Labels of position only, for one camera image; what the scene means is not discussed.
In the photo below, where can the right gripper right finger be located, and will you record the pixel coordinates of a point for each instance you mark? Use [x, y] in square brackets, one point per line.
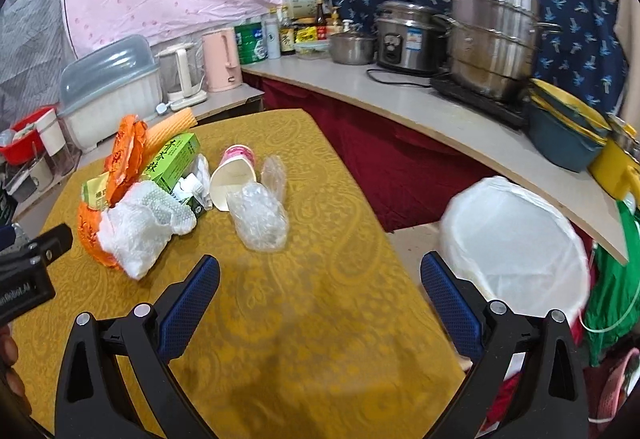
[550, 400]

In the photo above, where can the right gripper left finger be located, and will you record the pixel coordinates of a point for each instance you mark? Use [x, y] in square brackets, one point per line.
[92, 400]

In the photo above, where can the white bubble wrap piece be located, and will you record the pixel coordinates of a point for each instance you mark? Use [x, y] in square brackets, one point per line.
[137, 229]

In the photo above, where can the orange snack wrapper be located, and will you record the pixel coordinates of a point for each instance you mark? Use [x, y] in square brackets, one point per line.
[122, 168]

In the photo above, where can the green wasabi box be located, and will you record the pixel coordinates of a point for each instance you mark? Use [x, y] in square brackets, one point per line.
[173, 159]

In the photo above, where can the orange foam net sleeve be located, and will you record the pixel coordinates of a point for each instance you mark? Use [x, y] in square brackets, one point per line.
[161, 133]

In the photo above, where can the white tissue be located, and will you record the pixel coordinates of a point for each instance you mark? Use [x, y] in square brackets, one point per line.
[201, 172]

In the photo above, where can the pink paper cup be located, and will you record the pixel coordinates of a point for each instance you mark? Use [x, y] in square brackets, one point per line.
[236, 167]

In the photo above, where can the clear plastic bag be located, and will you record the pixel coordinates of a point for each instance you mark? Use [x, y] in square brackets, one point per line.
[259, 218]

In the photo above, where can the trash bin with white liner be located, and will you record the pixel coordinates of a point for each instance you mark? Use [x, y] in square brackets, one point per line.
[516, 247]

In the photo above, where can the person's left hand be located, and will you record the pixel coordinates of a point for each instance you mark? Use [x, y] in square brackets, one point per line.
[9, 357]

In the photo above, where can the pink plastic basket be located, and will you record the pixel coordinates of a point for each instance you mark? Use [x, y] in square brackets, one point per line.
[618, 388]

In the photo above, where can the green plastic bag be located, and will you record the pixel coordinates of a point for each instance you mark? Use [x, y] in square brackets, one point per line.
[613, 305]

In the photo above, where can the wooden stool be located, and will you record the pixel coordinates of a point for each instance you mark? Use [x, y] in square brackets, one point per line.
[411, 244]

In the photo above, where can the white dish rack grey lid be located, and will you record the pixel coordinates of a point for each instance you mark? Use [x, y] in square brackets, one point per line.
[98, 90]

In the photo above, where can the yellow paisley tablecloth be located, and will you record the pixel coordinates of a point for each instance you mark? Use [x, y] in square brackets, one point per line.
[328, 338]

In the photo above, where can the yellow electric pot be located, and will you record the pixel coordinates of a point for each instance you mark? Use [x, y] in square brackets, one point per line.
[616, 168]

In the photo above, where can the white glass electric kettle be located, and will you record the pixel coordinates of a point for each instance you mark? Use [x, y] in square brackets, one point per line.
[180, 77]

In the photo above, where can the dark red counter curtain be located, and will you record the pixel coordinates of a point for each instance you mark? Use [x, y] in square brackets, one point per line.
[407, 177]

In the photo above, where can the stacked teal yellow bowls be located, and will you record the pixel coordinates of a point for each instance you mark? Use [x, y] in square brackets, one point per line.
[565, 130]

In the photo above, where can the pink electric kettle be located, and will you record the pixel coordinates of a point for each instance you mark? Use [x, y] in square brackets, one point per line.
[222, 66]

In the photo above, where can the black induction cooktop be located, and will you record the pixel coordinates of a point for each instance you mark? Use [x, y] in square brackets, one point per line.
[508, 115]

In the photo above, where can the green tin can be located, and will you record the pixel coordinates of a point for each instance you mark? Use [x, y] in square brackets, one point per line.
[250, 43]

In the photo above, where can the navy patterned cloth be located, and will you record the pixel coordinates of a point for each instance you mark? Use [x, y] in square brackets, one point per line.
[585, 59]

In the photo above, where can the white bottle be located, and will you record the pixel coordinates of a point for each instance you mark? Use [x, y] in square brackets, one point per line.
[272, 37]

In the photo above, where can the dark sauce bottle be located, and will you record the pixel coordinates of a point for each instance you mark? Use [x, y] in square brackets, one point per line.
[286, 32]

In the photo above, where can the large steel steamer pot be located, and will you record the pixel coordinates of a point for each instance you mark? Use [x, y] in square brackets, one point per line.
[492, 45]

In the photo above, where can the steel rice cooker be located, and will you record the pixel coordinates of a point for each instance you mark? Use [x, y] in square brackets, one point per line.
[411, 39]

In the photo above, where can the white carton box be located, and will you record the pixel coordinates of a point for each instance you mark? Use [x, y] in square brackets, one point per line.
[301, 8]

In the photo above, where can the red cap sauce bottle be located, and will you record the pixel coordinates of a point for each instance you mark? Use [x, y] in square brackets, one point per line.
[320, 21]

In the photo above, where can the small steel pot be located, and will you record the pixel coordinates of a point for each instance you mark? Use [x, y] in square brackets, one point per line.
[352, 48]

